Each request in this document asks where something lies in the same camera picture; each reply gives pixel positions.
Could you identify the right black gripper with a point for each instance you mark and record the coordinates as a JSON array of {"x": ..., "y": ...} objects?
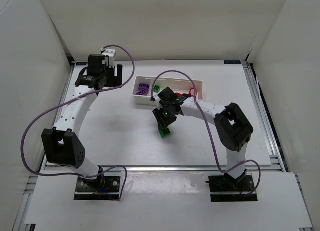
[{"x": 163, "y": 126}]

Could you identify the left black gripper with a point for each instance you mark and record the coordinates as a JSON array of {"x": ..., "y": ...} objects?
[{"x": 118, "y": 74}]

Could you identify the green square lego brick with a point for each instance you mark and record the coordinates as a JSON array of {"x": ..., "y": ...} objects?
[{"x": 156, "y": 89}]

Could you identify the red rounded lego brick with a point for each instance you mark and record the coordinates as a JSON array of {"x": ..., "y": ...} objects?
[{"x": 192, "y": 92}]

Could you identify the green small lego brick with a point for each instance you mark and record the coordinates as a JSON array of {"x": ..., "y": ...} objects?
[{"x": 164, "y": 132}]

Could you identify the white three-compartment tray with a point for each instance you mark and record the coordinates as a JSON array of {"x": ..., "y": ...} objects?
[{"x": 168, "y": 87}]

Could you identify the purple curved lego brick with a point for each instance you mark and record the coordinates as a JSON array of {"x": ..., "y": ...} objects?
[{"x": 143, "y": 86}]

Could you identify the purple long lego brick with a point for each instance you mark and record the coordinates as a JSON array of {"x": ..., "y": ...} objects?
[{"x": 143, "y": 92}]

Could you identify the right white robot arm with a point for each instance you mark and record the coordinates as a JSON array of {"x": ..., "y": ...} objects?
[{"x": 233, "y": 128}]

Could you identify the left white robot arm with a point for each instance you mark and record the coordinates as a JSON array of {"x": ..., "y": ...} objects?
[{"x": 61, "y": 143}]

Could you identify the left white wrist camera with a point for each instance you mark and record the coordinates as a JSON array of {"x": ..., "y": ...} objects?
[{"x": 110, "y": 56}]

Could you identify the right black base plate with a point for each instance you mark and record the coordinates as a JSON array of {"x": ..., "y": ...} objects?
[{"x": 222, "y": 190}]

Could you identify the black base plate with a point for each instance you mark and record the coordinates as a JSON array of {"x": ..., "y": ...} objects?
[
  {"x": 104, "y": 188},
  {"x": 222, "y": 190}
]

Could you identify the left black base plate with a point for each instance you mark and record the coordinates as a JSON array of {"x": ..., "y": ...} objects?
[{"x": 104, "y": 188}]

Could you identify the aluminium frame rail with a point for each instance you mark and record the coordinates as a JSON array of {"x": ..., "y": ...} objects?
[{"x": 273, "y": 168}]

